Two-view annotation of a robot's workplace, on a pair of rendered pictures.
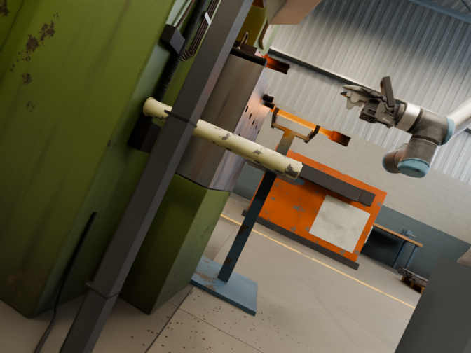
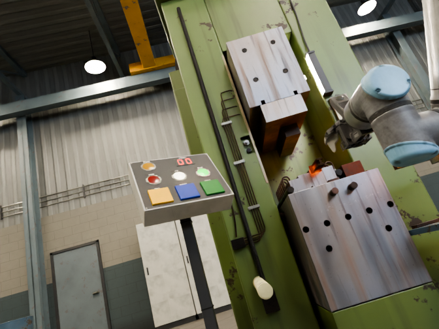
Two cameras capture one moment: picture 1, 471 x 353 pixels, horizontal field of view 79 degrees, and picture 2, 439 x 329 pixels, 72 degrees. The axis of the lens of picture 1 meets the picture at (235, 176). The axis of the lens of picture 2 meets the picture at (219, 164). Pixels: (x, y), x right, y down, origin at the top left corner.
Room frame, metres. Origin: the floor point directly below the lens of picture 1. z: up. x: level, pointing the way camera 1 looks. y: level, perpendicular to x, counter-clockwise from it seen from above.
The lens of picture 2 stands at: (0.46, -1.07, 0.71)
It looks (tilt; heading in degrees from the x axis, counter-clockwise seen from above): 19 degrees up; 77
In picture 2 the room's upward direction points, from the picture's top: 17 degrees counter-clockwise
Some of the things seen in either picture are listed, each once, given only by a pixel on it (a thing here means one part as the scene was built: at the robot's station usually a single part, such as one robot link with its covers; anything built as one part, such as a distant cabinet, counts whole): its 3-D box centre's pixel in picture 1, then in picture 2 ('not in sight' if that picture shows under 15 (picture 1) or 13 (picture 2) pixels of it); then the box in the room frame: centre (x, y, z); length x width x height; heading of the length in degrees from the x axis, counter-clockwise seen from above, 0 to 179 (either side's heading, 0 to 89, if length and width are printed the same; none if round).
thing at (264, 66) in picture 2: not in sight; (271, 86); (1.18, 0.29, 1.56); 0.42 x 0.39 x 0.40; 78
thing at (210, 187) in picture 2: not in sight; (211, 188); (0.66, 0.03, 1.01); 0.07 x 0.05 x 0.07; 13
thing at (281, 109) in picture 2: not in sight; (279, 127); (1.14, 0.30, 1.32); 0.42 x 0.20 x 0.10; 78
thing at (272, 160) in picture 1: (219, 137); (261, 286); (0.74, 0.08, 0.62); 0.44 x 0.05 x 0.05; 78
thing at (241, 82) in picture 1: (185, 113); (335, 240); (1.20, 0.30, 0.69); 0.56 x 0.38 x 0.45; 78
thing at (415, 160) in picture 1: (415, 157); (406, 135); (1.00, -0.54, 0.86); 0.12 x 0.09 x 0.12; 175
